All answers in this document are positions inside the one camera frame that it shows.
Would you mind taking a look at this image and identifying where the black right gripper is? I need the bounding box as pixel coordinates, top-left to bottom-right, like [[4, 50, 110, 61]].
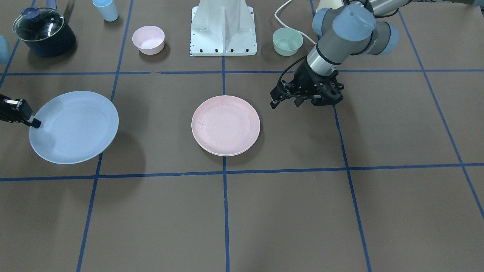
[[0, 95, 42, 129]]

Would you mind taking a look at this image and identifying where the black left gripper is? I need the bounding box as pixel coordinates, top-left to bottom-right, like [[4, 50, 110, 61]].
[[270, 60, 344, 110]]

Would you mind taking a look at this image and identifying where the light blue plate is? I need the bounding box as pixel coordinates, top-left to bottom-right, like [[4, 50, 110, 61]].
[[29, 91, 119, 165]]

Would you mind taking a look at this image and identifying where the pink plate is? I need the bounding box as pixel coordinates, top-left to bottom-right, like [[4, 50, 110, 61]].
[[191, 95, 261, 149]]

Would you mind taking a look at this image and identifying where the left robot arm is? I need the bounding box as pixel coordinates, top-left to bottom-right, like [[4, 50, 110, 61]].
[[270, 0, 410, 109]]

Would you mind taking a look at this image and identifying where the beige plate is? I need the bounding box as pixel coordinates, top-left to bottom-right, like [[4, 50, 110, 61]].
[[200, 146, 252, 157]]

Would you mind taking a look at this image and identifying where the green bowl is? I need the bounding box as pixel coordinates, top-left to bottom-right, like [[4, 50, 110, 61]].
[[272, 28, 304, 56]]

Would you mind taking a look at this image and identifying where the dark pot with glass lid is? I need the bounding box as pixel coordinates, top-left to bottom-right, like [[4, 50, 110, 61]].
[[12, 7, 76, 57]]

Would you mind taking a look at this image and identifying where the light blue cup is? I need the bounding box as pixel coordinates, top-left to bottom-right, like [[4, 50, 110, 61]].
[[92, 0, 119, 22]]

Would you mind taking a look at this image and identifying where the pink bowl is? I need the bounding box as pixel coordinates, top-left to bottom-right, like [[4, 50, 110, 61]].
[[132, 25, 165, 55]]

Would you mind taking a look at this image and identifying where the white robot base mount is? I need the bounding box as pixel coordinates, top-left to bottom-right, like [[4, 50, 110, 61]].
[[189, 0, 258, 56]]

